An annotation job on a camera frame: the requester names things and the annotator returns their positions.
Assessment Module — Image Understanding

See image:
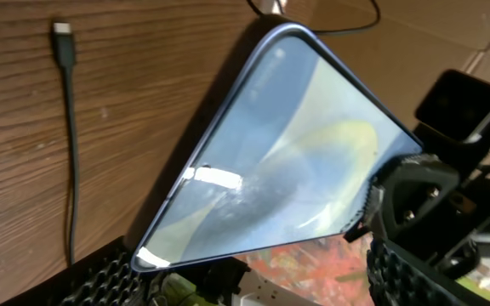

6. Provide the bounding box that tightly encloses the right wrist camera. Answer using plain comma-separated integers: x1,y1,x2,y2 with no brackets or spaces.
415,69,490,144

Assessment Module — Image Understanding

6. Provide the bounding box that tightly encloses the black USB charging cable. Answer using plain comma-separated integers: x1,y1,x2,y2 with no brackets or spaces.
50,0,382,267

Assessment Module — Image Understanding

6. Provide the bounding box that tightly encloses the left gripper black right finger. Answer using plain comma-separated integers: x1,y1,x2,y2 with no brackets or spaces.
367,241,490,306

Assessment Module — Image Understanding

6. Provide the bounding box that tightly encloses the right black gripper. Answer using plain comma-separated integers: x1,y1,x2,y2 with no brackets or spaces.
344,123,490,280

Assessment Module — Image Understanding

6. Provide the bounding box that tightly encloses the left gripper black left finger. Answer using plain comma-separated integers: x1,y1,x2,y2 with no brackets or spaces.
2,237,168,306

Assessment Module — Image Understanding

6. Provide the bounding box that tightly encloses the blue Samsung Galaxy smartphone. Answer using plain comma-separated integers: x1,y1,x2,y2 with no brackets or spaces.
128,22,422,272

